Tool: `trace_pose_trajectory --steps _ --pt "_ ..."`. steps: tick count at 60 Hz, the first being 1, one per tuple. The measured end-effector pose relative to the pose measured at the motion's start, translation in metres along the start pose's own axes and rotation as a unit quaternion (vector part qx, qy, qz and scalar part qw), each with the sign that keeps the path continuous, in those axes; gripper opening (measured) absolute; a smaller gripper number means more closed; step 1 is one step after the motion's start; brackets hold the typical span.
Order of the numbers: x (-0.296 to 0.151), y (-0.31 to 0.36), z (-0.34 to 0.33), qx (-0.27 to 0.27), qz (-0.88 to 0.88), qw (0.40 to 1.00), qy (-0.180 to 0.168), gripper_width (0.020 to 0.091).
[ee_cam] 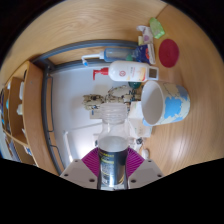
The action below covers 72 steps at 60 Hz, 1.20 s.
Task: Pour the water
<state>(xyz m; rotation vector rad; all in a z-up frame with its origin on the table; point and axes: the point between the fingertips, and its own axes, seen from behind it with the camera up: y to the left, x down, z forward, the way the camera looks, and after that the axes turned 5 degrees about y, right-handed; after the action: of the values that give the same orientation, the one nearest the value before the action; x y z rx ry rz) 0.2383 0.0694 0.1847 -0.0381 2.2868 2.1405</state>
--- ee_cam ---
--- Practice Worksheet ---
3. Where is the white desk lamp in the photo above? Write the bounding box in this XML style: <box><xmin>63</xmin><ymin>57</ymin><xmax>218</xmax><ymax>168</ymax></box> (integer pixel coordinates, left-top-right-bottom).
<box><xmin>62</xmin><ymin>123</ymin><xmax>104</xmax><ymax>163</ymax></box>

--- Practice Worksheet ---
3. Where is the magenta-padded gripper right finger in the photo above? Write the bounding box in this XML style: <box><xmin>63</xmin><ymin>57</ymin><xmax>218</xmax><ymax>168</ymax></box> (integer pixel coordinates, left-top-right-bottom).
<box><xmin>127</xmin><ymin>147</ymin><xmax>165</xmax><ymax>190</ymax></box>

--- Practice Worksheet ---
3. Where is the white red-pump lotion bottle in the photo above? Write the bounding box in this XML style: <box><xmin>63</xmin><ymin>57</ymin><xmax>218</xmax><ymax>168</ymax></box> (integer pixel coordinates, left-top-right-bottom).
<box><xmin>92</xmin><ymin>60</ymin><xmax>160</xmax><ymax>83</ymax></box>

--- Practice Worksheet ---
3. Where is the white tissue pack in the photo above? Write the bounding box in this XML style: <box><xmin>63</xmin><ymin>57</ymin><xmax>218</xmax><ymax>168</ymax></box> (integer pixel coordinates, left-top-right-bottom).
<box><xmin>128</xmin><ymin>100</ymin><xmax>153</xmax><ymax>139</ymax></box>

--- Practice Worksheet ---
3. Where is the clear bottle with black label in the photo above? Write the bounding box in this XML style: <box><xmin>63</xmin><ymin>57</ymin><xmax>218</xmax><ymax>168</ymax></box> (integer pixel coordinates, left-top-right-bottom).
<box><xmin>96</xmin><ymin>102</ymin><xmax>130</xmax><ymax>191</ymax></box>

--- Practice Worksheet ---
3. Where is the tree creature figurine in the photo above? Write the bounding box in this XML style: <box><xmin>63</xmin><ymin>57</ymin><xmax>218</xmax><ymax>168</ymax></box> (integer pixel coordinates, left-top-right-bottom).
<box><xmin>82</xmin><ymin>84</ymin><xmax>143</xmax><ymax>111</ymax></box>

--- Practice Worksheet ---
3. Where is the blue packet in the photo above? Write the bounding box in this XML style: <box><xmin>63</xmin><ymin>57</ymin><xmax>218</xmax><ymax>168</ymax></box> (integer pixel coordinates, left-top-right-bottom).
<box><xmin>133</xmin><ymin>43</ymin><xmax>157</xmax><ymax>65</ymax></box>

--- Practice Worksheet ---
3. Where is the white mug with blue print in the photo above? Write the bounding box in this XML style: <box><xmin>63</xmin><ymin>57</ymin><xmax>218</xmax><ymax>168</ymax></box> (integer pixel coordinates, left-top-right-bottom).
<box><xmin>140</xmin><ymin>79</ymin><xmax>191</xmax><ymax>127</ymax></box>

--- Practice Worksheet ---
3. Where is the dark green round container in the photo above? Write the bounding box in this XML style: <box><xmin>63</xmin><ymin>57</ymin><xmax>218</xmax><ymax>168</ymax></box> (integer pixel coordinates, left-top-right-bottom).
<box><xmin>128</xmin><ymin>80</ymin><xmax>143</xmax><ymax>90</ymax></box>

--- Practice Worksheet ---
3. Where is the grey metal shelf frame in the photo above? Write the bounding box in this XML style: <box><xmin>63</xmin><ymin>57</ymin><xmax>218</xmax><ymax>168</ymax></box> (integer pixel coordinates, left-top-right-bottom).
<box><xmin>31</xmin><ymin>39</ymin><xmax>139</xmax><ymax>176</ymax></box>

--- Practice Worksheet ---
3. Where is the wooden shelf unit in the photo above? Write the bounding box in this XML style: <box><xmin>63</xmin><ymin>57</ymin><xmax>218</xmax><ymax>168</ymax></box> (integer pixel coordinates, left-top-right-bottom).
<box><xmin>0</xmin><ymin>60</ymin><xmax>64</xmax><ymax>168</ymax></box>

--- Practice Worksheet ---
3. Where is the blue bent-nozzle wash bottle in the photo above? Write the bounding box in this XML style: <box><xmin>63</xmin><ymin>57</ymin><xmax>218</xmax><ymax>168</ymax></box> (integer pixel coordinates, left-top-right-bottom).
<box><xmin>81</xmin><ymin>47</ymin><xmax>139</xmax><ymax>67</ymax></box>

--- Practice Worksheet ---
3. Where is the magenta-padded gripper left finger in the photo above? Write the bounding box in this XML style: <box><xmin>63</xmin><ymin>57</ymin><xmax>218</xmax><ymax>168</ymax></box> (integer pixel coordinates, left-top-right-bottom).
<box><xmin>59</xmin><ymin>147</ymin><xmax>100</xmax><ymax>189</ymax></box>

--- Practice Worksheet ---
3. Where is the flat round red coaster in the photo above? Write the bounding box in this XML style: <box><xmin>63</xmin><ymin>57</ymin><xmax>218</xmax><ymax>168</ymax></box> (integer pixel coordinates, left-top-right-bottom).
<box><xmin>158</xmin><ymin>38</ymin><xmax>180</xmax><ymax>69</ymax></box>

